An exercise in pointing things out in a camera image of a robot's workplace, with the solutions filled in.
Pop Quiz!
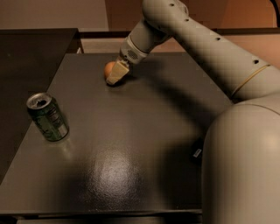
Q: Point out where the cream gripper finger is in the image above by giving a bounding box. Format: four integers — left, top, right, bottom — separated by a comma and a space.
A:
105, 60, 130, 85

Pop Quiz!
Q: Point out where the orange fruit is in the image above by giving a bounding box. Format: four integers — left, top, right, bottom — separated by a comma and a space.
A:
104, 61, 115, 79

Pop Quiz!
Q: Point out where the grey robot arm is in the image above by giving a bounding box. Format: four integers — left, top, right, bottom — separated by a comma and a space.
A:
106, 0, 280, 224

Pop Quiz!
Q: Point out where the green soda can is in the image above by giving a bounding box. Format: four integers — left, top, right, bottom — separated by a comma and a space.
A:
26, 93, 69, 142

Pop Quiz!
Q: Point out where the black snack bar wrapper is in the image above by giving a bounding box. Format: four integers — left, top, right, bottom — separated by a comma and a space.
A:
191, 138, 204, 164

